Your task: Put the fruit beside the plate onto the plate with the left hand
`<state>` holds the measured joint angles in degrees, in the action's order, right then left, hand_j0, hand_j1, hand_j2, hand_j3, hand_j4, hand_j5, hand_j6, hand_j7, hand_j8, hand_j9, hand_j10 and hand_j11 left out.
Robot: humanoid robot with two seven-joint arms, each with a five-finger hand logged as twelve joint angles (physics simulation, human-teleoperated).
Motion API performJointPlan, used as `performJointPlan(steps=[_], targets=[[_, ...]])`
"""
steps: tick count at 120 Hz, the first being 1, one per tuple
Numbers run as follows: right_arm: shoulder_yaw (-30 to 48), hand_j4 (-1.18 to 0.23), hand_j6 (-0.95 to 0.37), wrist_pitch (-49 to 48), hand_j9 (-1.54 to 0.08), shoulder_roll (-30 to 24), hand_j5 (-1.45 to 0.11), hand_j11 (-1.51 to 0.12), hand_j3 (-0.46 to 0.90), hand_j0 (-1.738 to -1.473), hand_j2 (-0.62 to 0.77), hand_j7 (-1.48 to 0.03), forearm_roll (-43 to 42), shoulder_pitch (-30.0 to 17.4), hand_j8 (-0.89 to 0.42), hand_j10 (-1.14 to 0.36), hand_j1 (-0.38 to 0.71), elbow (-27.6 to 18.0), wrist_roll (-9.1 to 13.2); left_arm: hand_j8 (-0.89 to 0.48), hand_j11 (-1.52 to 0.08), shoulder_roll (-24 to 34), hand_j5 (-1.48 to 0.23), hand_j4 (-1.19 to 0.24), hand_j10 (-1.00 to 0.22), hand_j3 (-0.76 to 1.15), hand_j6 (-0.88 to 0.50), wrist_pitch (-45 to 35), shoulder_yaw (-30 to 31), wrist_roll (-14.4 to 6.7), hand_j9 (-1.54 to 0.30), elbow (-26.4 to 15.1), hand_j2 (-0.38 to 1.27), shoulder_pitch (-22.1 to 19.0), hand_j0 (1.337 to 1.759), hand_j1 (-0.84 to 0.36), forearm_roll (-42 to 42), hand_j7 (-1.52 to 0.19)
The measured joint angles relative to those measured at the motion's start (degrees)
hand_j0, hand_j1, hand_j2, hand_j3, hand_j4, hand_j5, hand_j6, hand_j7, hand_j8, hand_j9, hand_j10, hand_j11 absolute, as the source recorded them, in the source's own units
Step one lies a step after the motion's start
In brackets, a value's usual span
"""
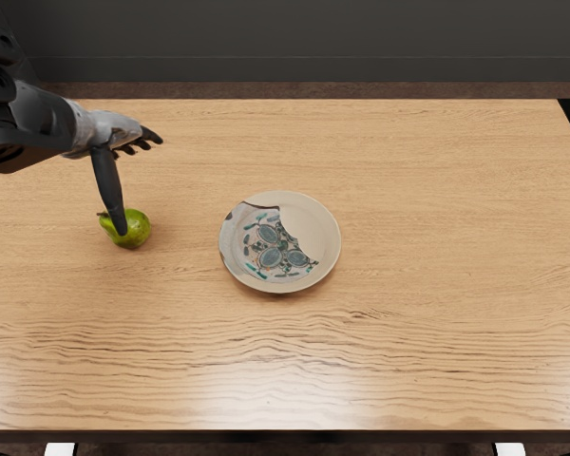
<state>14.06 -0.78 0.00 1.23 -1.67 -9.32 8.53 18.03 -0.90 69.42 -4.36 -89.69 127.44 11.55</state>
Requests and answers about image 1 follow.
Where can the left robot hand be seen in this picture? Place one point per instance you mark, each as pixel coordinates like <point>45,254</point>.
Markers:
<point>105,130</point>

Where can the green pear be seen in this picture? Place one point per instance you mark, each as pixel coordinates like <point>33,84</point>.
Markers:
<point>138,230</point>

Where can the beige patterned plate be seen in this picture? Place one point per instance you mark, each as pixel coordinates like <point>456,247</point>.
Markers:
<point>304,237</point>

